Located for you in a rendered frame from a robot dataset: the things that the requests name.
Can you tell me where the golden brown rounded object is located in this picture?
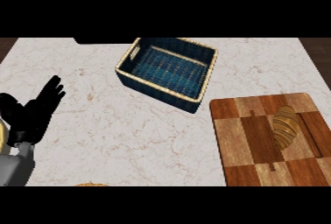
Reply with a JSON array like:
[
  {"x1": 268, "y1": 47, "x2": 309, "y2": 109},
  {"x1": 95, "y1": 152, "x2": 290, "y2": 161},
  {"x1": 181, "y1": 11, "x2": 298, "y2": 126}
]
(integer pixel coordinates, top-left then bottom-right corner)
[{"x1": 75, "y1": 182, "x2": 110, "y2": 187}]

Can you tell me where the golden brown croissant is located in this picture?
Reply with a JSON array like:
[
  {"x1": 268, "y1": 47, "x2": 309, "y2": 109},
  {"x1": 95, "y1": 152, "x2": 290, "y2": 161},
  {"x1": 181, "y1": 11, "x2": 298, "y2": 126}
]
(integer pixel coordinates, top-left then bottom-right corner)
[{"x1": 271, "y1": 104, "x2": 302, "y2": 151}]

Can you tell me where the checkered wooden cutting board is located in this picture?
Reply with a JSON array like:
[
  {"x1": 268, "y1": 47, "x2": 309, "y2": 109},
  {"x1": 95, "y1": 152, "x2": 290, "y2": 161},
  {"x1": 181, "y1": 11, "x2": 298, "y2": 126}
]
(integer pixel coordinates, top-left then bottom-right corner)
[{"x1": 209, "y1": 92, "x2": 331, "y2": 187}]

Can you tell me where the blue wicker basket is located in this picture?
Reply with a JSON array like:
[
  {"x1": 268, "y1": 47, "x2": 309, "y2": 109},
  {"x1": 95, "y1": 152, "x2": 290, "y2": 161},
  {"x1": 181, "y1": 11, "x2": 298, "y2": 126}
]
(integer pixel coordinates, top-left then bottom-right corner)
[{"x1": 114, "y1": 37, "x2": 219, "y2": 115}]

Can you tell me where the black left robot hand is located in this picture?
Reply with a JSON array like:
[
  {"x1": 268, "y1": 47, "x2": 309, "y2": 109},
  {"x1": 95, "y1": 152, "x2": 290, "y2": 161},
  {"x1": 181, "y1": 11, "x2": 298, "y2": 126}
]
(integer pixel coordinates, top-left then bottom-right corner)
[{"x1": 0, "y1": 74, "x2": 69, "y2": 148}]

